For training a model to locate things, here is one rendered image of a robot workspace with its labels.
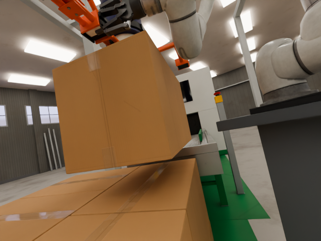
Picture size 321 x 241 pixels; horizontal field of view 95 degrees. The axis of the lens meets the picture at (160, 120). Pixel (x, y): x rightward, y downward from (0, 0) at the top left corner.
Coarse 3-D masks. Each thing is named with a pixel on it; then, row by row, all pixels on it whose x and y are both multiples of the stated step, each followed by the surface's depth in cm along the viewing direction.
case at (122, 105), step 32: (96, 64) 50; (128, 64) 47; (160, 64) 55; (64, 96) 54; (96, 96) 50; (128, 96) 46; (160, 96) 45; (64, 128) 54; (96, 128) 50; (128, 128) 46; (160, 128) 43; (64, 160) 53; (96, 160) 49; (128, 160) 46; (160, 160) 43
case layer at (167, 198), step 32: (192, 160) 91; (64, 192) 78; (96, 192) 67; (128, 192) 59; (160, 192) 53; (192, 192) 54; (0, 224) 53; (32, 224) 48; (64, 224) 44; (96, 224) 40; (128, 224) 37; (160, 224) 34; (192, 224) 42
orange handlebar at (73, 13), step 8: (56, 0) 43; (64, 0) 46; (72, 0) 44; (80, 0) 47; (64, 8) 45; (72, 8) 46; (80, 8) 46; (72, 16) 49; (88, 16) 50; (112, 40) 65; (160, 48) 79; (168, 48) 79
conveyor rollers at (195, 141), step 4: (192, 136) 284; (196, 136) 264; (204, 136) 227; (192, 140) 213; (196, 140) 195; (204, 140) 183; (188, 144) 171; (192, 144) 161; (196, 144) 159; (200, 144) 150
